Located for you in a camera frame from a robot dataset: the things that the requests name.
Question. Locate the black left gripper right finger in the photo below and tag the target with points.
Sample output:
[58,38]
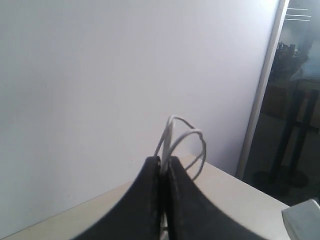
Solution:
[190,214]

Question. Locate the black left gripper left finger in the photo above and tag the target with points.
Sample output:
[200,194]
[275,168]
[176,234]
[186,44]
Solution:
[137,215]

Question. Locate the black stanchion stand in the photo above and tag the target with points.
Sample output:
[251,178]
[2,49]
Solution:
[282,177]

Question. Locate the white partition frame post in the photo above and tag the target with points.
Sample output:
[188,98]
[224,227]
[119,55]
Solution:
[261,87]

